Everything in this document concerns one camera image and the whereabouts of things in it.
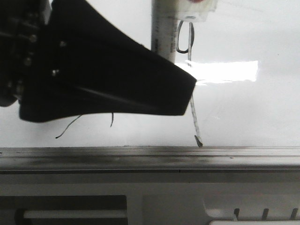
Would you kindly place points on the white black whiteboard marker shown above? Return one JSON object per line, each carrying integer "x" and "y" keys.
{"x": 164, "y": 28}

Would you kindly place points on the grey plastic crate below board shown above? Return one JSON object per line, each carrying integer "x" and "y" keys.
{"x": 148, "y": 198}

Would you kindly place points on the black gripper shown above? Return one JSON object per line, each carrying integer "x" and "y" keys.
{"x": 27, "y": 53}

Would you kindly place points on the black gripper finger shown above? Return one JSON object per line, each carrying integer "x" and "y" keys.
{"x": 83, "y": 64}

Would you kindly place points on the red magnet taped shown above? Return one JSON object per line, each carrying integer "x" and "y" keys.
{"x": 195, "y": 10}

